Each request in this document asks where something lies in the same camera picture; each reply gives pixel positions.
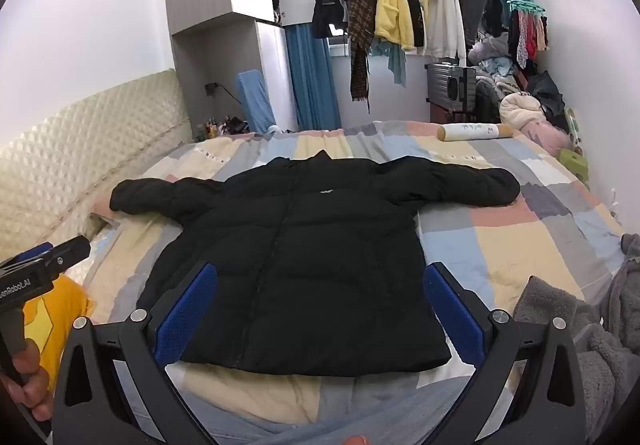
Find cream plush cushion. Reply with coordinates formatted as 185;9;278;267
499;92;547;132

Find pink cloth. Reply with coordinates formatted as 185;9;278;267
520;119;574;157

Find blue padded board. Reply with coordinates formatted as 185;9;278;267
235;70;277;134

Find brown houndstooth coat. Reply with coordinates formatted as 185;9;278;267
346;0;377;102

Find green stool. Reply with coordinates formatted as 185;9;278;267
557;148;591;184

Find blue curtain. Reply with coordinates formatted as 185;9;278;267
284;22;343;132

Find teal hanging cloth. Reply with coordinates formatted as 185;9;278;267
370;39;408;87

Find grey suitcase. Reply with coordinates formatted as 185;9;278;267
425;62;479;124

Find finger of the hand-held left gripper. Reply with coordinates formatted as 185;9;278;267
15;235;92;274

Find nightstand clutter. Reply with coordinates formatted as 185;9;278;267
199;114;251;139

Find white hoodie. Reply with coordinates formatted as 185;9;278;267
424;0;467;61

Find cream quilted headboard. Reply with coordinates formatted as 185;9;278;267
0;68;194;266

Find patchwork bedsheet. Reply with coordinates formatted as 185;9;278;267
82;120;627;428

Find grey fleece blanket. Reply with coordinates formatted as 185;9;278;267
513;232;640;445

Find black puffer jacket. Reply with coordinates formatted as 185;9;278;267
109;150;522;377

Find pile of clothes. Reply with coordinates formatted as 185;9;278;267
466;32;568;126

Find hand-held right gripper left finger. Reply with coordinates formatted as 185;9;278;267
52;261;218;445

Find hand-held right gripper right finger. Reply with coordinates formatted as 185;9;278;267
423;262;587;445

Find person's left hand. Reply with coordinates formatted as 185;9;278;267
7;340;54;423

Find yellow hoodie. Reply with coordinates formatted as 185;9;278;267
371;0;417;52

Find rolled white floral mat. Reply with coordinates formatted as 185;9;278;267
437;122;514;143

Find hanging black garment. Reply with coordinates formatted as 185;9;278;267
392;0;427;49

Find green clip hanger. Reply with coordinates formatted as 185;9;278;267
506;0;551;69

